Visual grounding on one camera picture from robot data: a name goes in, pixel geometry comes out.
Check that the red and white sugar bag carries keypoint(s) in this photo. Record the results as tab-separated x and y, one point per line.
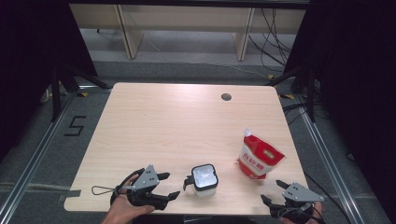
260	157

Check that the aluminium floor rail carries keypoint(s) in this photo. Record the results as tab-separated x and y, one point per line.
34	158
330	161

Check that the black curtain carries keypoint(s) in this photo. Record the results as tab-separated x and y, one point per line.
31	46
358	62

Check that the black tape strip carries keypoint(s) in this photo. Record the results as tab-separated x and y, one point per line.
73	193

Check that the black metal stand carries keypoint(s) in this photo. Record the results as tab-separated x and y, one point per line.
310	93
56	93

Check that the beige wooden cabinet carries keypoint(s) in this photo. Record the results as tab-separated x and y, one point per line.
186	18

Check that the yellow and black tape piece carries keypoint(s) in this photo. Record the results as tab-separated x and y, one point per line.
271	76
82	94
288	96

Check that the person's right hand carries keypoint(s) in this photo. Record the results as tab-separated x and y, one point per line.
317	214

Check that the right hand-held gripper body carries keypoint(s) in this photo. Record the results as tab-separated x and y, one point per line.
300	192

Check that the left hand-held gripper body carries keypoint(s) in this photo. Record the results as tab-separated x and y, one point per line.
146	180

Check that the person's left hand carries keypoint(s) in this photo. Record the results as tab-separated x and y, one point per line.
121	211

